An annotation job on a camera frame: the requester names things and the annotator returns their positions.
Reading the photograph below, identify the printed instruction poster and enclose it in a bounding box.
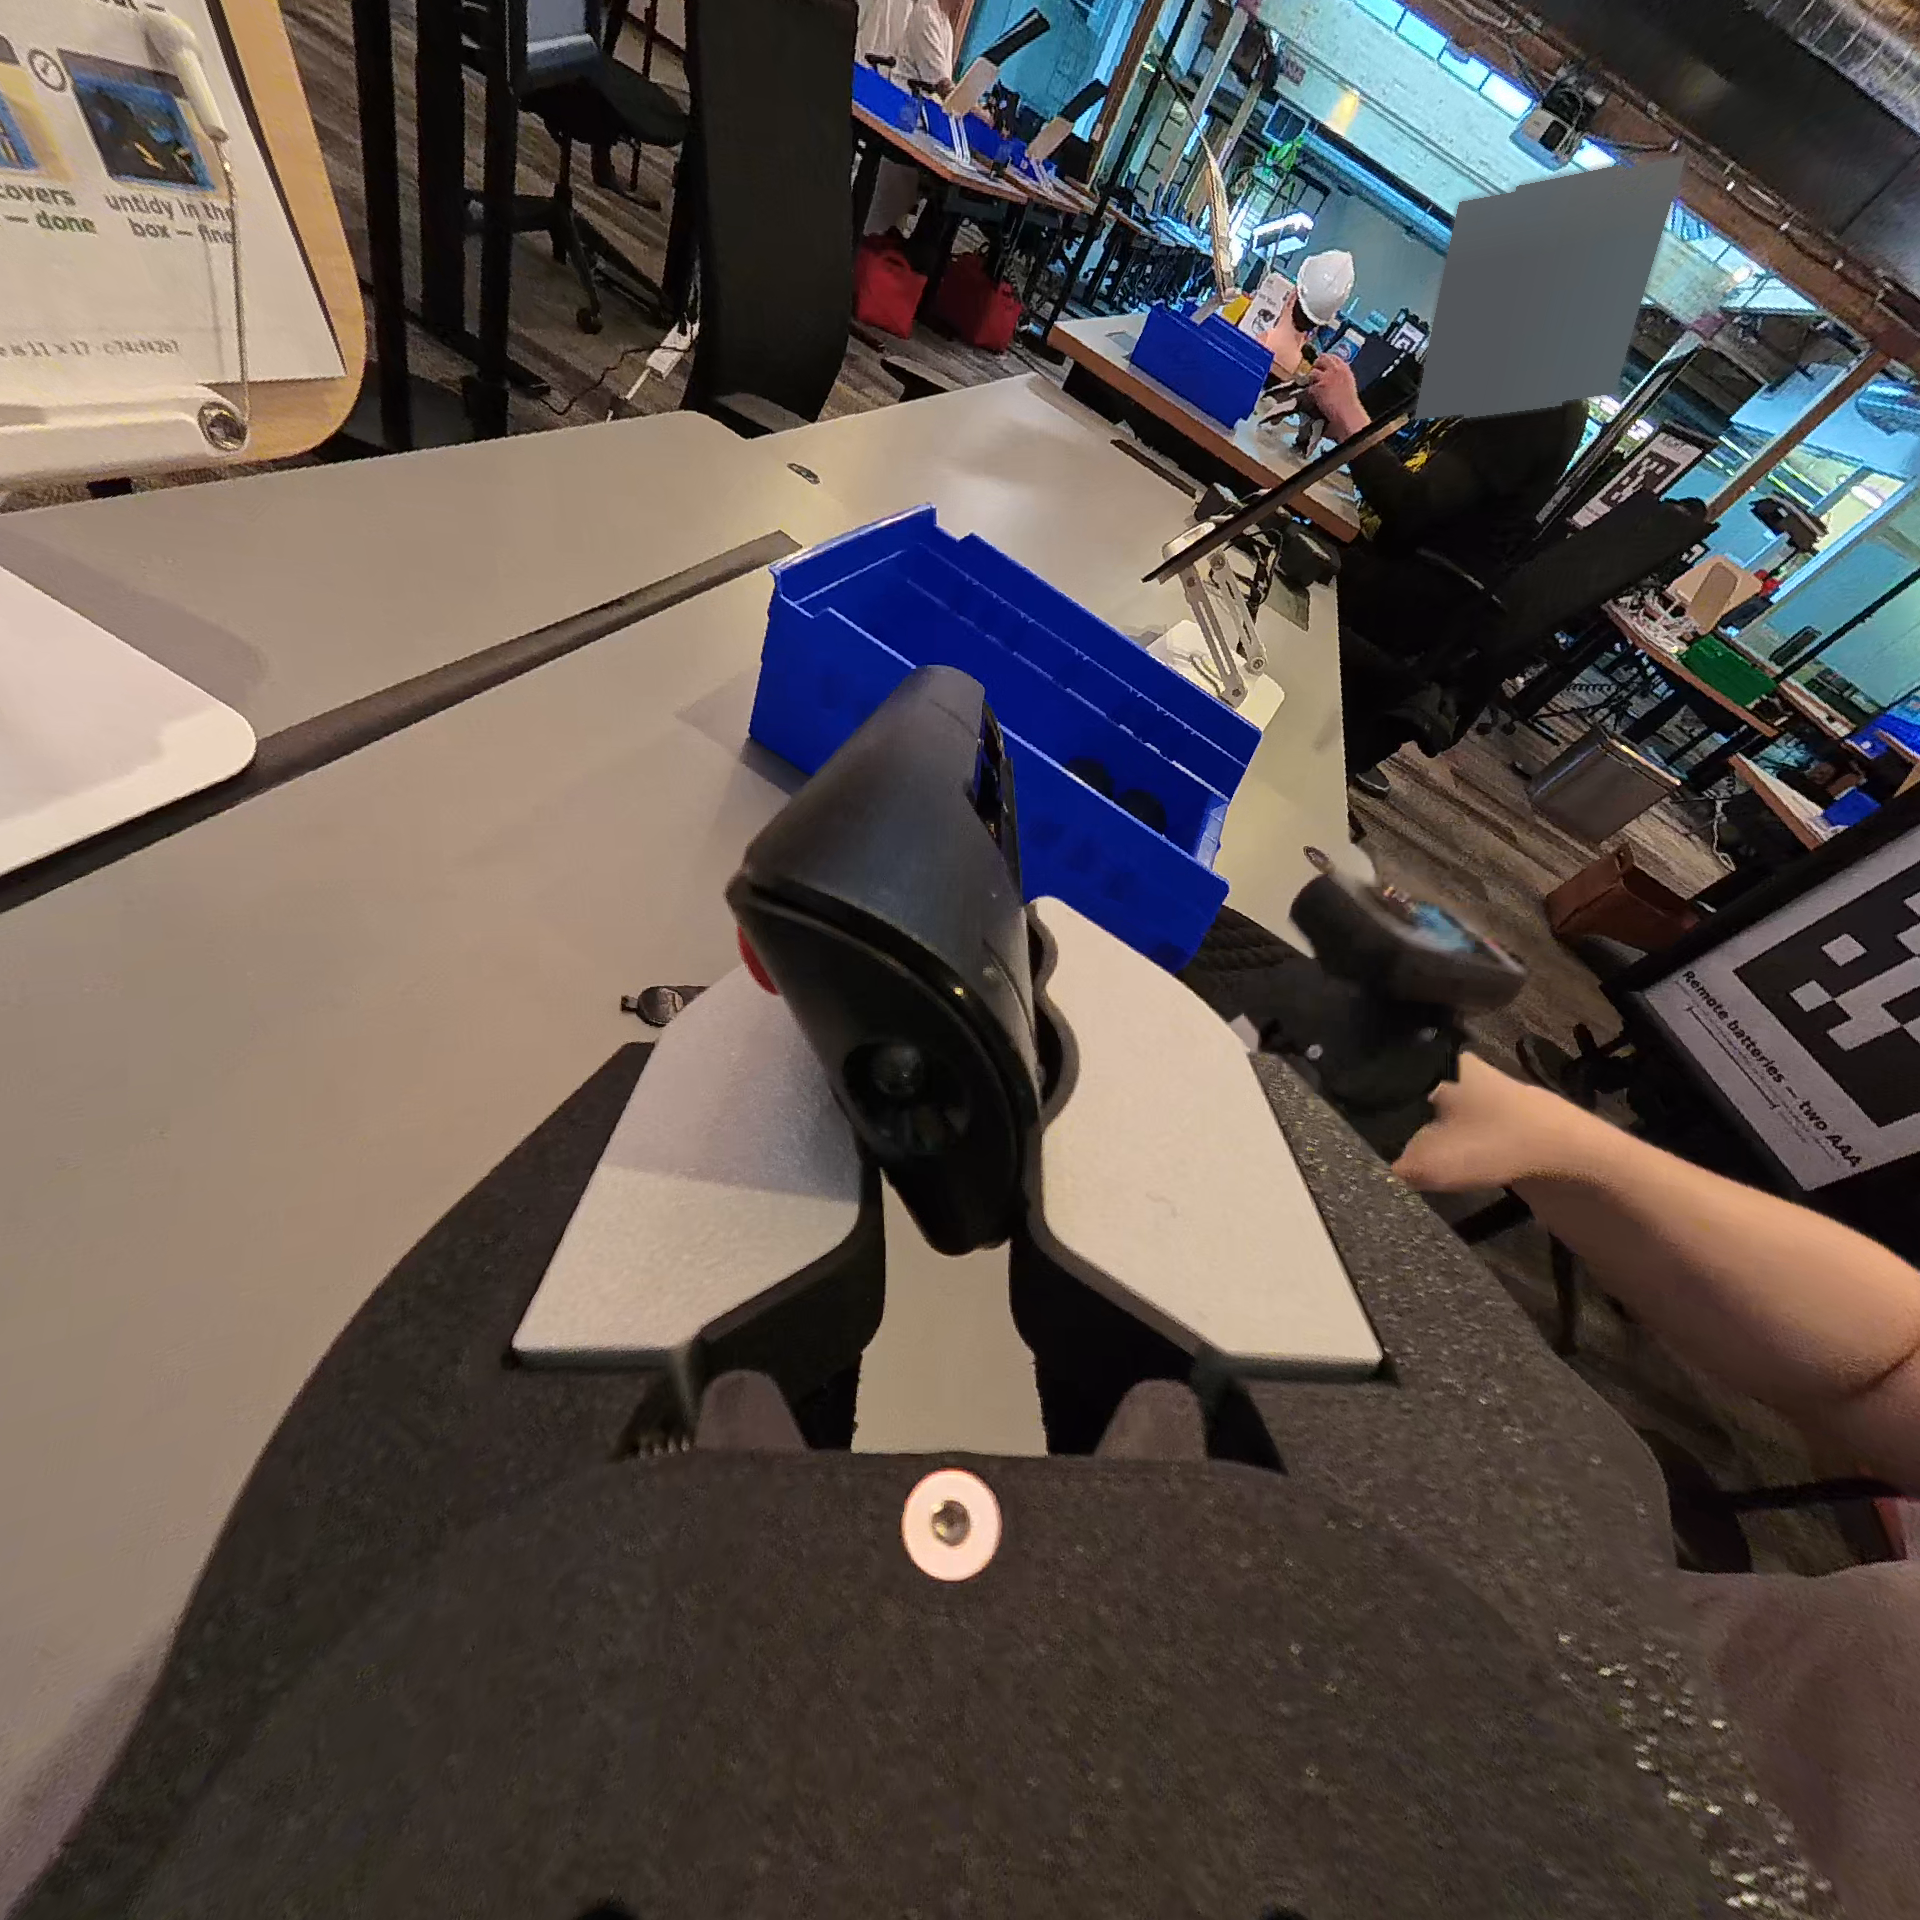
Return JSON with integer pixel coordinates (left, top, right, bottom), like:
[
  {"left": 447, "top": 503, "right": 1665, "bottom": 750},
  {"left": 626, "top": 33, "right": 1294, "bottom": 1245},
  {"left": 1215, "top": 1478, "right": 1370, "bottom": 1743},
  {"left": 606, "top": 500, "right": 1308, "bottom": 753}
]
[{"left": 0, "top": 0, "right": 346, "bottom": 483}]

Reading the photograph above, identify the black office chair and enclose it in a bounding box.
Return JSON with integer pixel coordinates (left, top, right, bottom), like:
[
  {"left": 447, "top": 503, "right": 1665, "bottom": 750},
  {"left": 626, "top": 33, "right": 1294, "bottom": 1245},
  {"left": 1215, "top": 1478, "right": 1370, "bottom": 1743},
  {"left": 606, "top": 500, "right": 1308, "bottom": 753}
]
[
  {"left": 686, "top": 0, "right": 860, "bottom": 436},
  {"left": 1409, "top": 497, "right": 1718, "bottom": 769}
]

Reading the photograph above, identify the white stand with black rod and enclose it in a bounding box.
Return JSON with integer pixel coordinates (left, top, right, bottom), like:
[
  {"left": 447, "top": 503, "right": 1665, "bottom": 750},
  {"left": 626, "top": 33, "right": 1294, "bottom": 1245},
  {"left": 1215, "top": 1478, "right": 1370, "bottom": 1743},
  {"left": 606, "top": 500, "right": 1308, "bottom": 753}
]
[{"left": 1140, "top": 406, "right": 1413, "bottom": 723}]

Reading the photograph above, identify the black remote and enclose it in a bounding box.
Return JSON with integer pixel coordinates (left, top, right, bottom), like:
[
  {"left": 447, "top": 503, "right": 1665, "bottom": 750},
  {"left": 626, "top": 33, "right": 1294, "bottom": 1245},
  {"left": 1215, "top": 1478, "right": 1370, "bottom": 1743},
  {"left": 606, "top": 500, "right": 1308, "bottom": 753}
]
[{"left": 726, "top": 668, "right": 1066, "bottom": 1257}]

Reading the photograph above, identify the brown cardboard box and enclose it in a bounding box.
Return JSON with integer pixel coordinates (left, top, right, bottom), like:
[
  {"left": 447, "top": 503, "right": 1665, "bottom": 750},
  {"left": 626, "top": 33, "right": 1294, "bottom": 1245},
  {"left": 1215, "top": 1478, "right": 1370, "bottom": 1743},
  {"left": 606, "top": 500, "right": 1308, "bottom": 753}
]
[{"left": 1544, "top": 847, "right": 1711, "bottom": 962}]

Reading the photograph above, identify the person's right hand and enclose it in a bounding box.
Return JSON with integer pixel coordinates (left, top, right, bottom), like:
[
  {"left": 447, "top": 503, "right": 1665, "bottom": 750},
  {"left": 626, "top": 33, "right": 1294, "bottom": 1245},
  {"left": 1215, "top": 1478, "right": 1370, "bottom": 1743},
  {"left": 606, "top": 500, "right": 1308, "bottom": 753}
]
[{"left": 1390, "top": 1057, "right": 1597, "bottom": 1202}]

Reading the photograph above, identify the blue plastic bin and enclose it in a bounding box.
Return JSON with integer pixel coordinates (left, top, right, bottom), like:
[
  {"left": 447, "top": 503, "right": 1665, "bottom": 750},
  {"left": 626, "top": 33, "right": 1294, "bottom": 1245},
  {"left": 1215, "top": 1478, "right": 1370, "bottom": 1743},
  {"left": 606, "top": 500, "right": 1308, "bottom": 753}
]
[
  {"left": 751, "top": 505, "right": 1261, "bottom": 970},
  {"left": 1128, "top": 302, "right": 1277, "bottom": 428}
]

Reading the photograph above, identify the black framed marker sign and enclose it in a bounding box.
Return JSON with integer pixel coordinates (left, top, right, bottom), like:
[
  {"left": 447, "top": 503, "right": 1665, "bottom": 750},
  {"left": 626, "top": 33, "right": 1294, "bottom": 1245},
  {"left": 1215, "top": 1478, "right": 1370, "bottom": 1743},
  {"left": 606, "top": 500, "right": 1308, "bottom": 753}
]
[{"left": 1636, "top": 812, "right": 1920, "bottom": 1202}]

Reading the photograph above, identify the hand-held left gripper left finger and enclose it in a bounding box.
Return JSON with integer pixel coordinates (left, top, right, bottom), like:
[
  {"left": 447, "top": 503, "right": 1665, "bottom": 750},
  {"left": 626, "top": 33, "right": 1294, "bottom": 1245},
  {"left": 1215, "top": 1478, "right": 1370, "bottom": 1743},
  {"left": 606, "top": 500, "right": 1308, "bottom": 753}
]
[{"left": 512, "top": 966, "right": 893, "bottom": 1442}]

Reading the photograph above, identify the person's right forearm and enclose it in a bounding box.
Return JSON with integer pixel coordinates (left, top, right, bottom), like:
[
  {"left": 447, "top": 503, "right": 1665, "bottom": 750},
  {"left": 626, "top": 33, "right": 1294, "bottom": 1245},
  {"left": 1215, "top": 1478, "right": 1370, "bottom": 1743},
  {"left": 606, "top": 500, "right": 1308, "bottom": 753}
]
[{"left": 1501, "top": 1094, "right": 1920, "bottom": 1498}]

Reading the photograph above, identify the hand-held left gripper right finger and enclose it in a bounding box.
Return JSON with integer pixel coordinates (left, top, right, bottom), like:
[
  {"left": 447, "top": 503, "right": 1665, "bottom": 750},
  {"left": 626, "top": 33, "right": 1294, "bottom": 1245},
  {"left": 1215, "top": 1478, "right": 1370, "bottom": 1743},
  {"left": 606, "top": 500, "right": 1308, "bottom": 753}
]
[{"left": 1014, "top": 900, "right": 1386, "bottom": 1442}]

